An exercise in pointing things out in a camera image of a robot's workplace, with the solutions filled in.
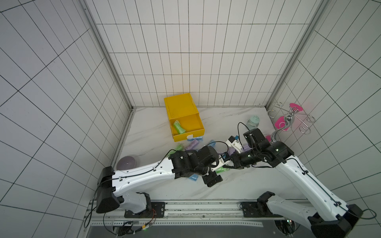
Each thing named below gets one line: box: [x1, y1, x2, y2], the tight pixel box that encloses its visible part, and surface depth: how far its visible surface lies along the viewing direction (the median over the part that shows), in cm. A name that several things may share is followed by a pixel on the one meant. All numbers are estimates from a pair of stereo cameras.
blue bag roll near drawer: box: [187, 136, 203, 142], surface depth 100 cm
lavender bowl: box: [116, 155, 136, 171], surface depth 87 cm
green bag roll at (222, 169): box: [215, 166, 231, 175], surface depth 66 cm
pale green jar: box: [246, 115, 261, 131], surface depth 102 cm
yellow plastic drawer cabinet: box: [163, 92, 205, 143], surface depth 89 cm
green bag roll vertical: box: [173, 119, 187, 135], surface depth 87 cm
